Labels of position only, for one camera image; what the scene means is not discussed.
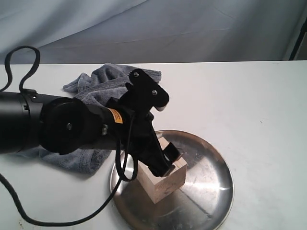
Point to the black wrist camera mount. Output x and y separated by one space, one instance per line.
143 93

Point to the grey fabric backdrop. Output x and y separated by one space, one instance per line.
151 31

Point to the light wooden cube block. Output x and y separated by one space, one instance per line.
157 188

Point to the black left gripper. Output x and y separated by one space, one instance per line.
142 143

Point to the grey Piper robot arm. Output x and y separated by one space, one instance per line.
63 125

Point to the round stainless steel plate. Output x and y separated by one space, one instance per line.
203 202

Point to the black backdrop stand pole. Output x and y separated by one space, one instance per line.
298 46

